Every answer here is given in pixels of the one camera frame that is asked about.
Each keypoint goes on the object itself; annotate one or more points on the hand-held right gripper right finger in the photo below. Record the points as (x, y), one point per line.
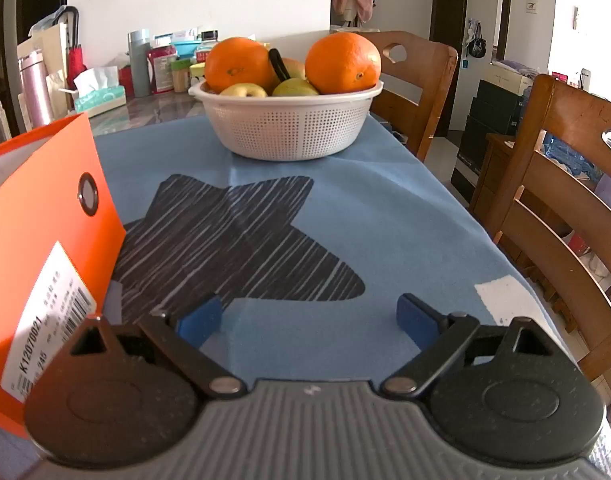
(414, 320)

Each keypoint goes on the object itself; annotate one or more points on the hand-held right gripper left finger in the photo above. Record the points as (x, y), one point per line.
(201, 319)

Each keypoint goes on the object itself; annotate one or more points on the orange cardboard box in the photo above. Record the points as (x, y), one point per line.
(50, 185)

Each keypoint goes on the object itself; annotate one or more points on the white plastic colander basket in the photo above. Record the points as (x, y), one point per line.
(285, 130)

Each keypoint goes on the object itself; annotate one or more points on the wooden chair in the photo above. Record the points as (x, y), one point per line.
(560, 125)
(425, 90)

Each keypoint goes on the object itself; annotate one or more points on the yellow apple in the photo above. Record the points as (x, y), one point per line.
(295, 67)
(243, 91)

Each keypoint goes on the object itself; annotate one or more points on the small green-lidded cup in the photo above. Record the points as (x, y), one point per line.
(180, 77)

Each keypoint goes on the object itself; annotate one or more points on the teal tissue box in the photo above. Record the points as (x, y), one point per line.
(100, 97)

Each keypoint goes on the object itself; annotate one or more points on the yellow container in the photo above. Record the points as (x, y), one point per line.
(198, 72)

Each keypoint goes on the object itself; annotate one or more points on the green pear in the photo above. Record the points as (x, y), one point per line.
(295, 88)

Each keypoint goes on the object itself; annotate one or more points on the small red box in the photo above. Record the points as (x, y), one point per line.
(126, 80)

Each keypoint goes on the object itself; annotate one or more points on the red labelled jar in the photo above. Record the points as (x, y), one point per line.
(160, 70)

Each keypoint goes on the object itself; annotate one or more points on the large orange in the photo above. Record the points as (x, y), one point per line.
(343, 62)
(238, 65)

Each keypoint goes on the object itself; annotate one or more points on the grey tall bottle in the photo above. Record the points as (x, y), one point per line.
(139, 65)

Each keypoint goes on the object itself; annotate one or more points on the black fruit stem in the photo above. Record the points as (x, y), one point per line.
(278, 62)

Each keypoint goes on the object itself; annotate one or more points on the teal plastic container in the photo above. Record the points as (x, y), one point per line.
(184, 48)

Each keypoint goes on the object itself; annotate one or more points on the clear bottle with black cap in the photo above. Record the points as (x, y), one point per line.
(208, 47)

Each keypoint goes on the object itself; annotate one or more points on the black hanging bag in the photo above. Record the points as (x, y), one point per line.
(477, 47)

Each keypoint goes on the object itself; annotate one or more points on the pink thermos bottle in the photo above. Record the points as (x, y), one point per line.
(35, 90)

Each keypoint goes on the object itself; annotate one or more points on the white paper bag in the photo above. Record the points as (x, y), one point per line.
(47, 52)

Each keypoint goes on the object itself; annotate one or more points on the wall switch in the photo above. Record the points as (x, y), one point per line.
(531, 7)

